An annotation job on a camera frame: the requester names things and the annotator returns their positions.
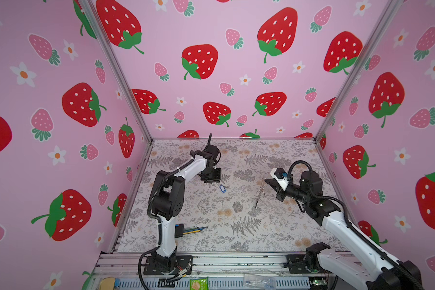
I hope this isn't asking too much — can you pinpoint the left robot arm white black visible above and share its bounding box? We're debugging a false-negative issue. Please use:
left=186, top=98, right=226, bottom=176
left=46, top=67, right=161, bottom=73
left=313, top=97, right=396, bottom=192
left=147, top=135, right=221, bottom=271

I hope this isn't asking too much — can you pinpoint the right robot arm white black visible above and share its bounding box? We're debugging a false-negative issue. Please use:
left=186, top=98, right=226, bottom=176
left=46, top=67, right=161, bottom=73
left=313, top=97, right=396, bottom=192
left=265, top=160, right=423, bottom=290

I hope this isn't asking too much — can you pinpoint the clear plastic bag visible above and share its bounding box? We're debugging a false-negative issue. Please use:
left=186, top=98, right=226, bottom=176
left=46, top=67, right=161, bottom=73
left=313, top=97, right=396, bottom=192
left=244, top=273, right=277, bottom=290

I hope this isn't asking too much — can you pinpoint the green packet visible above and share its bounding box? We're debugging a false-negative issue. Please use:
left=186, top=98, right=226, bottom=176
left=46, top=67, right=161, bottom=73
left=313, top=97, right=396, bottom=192
left=189, top=278, right=209, bottom=290

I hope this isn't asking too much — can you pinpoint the yellow sponge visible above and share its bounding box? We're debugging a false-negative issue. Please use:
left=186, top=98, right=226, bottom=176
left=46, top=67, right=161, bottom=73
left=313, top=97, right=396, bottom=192
left=98, top=277, right=116, bottom=290

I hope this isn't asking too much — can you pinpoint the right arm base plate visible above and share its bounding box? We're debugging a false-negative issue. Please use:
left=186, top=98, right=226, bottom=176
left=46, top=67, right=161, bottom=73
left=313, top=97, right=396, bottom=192
left=283, top=251, right=329, bottom=274

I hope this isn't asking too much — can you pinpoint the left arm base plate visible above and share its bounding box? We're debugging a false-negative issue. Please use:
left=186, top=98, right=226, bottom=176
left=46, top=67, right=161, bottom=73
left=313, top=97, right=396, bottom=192
left=142, top=255, right=193, bottom=276

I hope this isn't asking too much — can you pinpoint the aluminium rail frame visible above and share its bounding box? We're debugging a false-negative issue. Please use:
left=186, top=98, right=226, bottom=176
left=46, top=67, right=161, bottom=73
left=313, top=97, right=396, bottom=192
left=90, top=251, right=396, bottom=290

